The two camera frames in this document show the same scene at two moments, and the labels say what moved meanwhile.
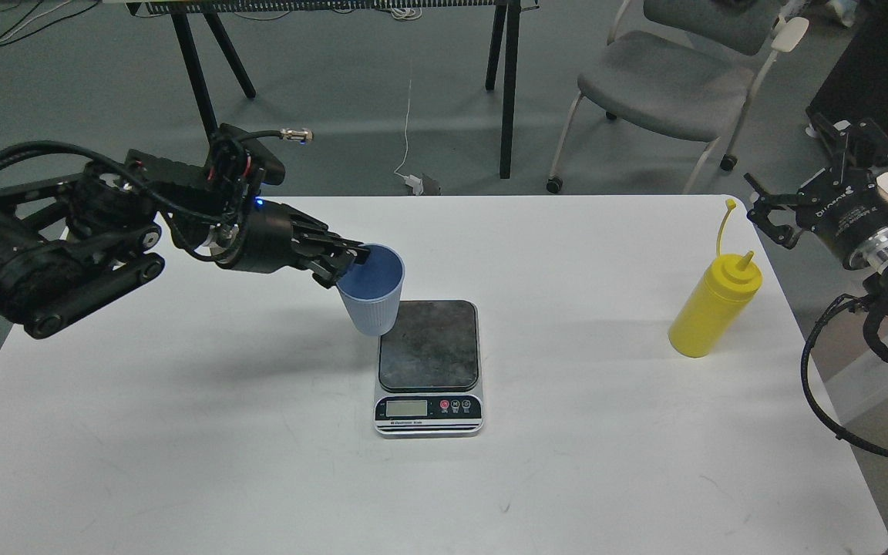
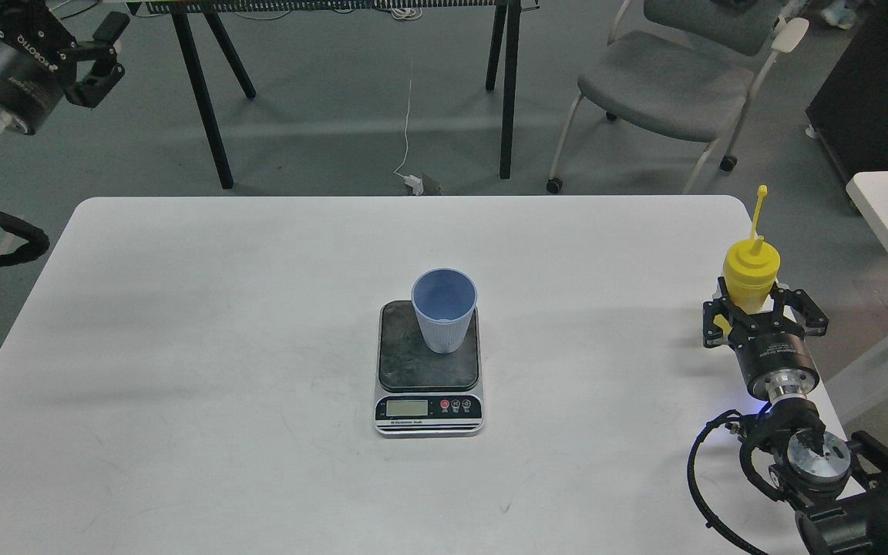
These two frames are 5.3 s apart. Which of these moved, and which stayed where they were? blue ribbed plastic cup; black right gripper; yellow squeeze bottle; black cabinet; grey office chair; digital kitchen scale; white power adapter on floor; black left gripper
Moved: black left gripper; black right gripper; yellow squeeze bottle; blue ribbed plastic cup
Stayed: white power adapter on floor; grey office chair; black cabinet; digital kitchen scale
